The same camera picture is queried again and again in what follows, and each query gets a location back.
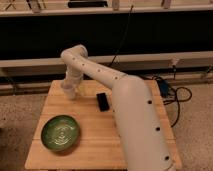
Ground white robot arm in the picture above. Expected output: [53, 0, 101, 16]
[60, 45, 176, 171]

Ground green ceramic bowl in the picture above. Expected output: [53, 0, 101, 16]
[41, 115, 80, 152]

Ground black smartphone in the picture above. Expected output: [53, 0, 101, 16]
[96, 93, 109, 111]

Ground wooden table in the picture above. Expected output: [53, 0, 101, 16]
[24, 79, 183, 171]

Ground black floor cables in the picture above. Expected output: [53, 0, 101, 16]
[138, 75, 193, 129]

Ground black hanging cable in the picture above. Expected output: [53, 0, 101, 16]
[107, 3, 135, 68]

